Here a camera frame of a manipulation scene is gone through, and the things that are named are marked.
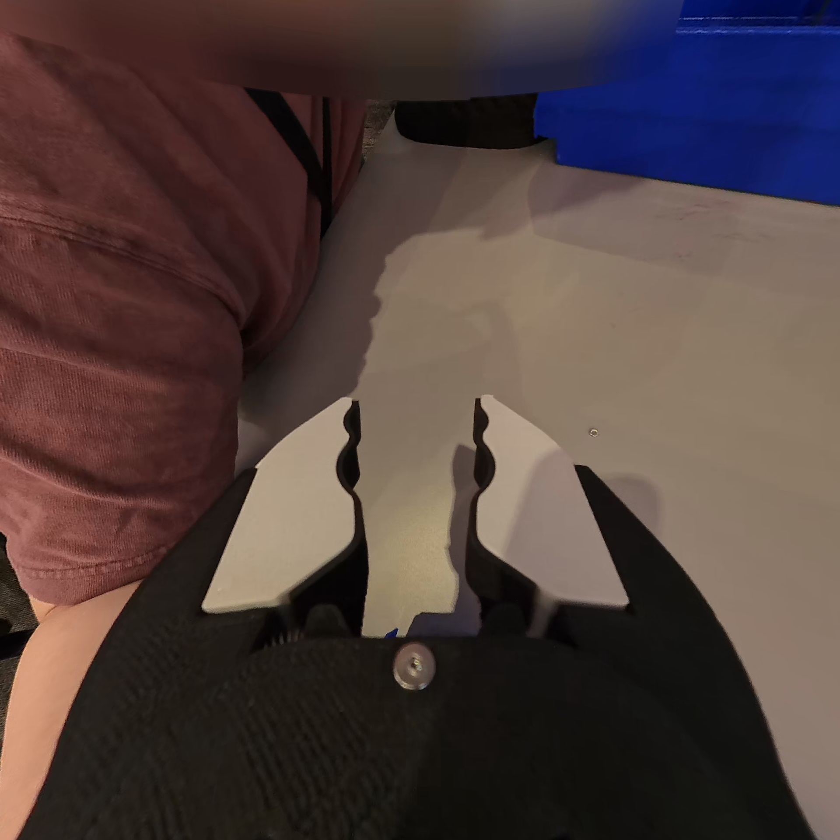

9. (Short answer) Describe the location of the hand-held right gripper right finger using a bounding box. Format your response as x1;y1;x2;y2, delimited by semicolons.
465;395;630;636

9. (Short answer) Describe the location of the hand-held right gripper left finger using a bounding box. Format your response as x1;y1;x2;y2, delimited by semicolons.
201;397;367;636

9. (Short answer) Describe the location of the blue plastic bin with divider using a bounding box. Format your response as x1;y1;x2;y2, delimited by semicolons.
535;0;840;207

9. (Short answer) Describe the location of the person's right forearm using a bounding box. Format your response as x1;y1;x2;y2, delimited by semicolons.
0;581;142;840

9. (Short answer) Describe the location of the black lanyard strap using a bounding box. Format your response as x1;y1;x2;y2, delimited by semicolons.
246;88;336;237

